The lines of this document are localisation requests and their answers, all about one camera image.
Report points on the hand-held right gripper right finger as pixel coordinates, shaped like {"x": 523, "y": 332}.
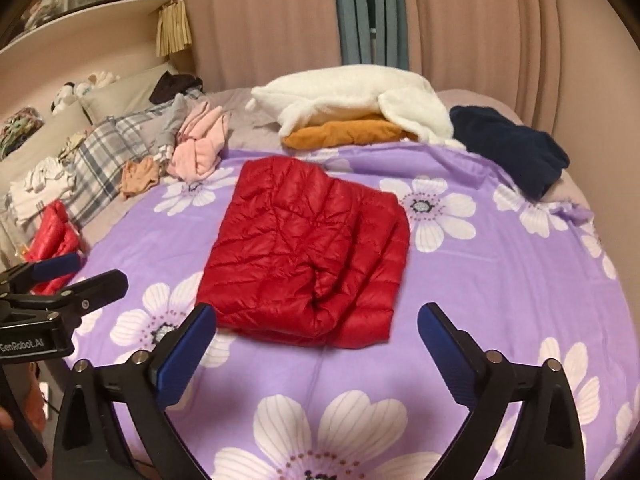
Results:
{"x": 450, "y": 355}

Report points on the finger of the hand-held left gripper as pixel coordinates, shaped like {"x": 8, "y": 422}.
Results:
{"x": 75, "y": 291}
{"x": 52, "y": 266}

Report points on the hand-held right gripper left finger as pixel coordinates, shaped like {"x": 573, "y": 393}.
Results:
{"x": 182, "y": 355}

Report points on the large red puffer jacket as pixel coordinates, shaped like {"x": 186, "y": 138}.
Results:
{"x": 300, "y": 250}

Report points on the person's left hand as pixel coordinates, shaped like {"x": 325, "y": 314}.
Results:
{"x": 5, "y": 419}

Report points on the small folded red puffer jacket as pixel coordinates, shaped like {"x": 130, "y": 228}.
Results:
{"x": 52, "y": 235}

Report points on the white printed garment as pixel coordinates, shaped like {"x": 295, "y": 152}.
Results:
{"x": 40, "y": 185}

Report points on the purple floral blanket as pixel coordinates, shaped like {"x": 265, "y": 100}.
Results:
{"x": 500, "y": 285}

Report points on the grey plaid cloth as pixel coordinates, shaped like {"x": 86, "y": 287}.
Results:
{"x": 100, "y": 160}

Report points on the small tan garment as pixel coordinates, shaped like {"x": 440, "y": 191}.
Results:
{"x": 140, "y": 177}

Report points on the printed beige pillow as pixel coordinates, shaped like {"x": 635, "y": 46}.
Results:
{"x": 55, "y": 135}

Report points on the green patterned cushion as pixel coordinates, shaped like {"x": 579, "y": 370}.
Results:
{"x": 20, "y": 130}

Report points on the black and white plush toy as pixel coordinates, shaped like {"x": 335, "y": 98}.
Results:
{"x": 67, "y": 97}

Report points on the grey garment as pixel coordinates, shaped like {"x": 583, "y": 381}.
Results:
{"x": 170, "y": 122}

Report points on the pink garment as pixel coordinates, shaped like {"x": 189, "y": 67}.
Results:
{"x": 200, "y": 150}

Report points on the cream plush toy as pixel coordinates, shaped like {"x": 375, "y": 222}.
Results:
{"x": 97, "y": 82}

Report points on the plain beige pillow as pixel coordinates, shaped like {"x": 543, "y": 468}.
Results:
{"x": 125, "y": 91}

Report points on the navy blue garment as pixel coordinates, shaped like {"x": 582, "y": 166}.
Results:
{"x": 510, "y": 145}

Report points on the dark brown garment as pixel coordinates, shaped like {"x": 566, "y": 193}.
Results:
{"x": 175, "y": 85}

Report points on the mustard orange garment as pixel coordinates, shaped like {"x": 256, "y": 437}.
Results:
{"x": 345, "y": 135}

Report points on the tan hanging tassel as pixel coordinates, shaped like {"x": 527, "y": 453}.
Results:
{"x": 174, "y": 27}

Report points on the white fleece garment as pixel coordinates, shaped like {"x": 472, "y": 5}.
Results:
{"x": 340, "y": 95}

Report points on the pink curtain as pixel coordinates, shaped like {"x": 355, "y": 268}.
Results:
{"x": 260, "y": 15}
{"x": 500, "y": 20}

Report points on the teal curtain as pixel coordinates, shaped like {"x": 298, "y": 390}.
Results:
{"x": 365, "y": 5}

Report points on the white wall shelf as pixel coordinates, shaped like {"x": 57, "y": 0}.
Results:
{"x": 90, "y": 15}

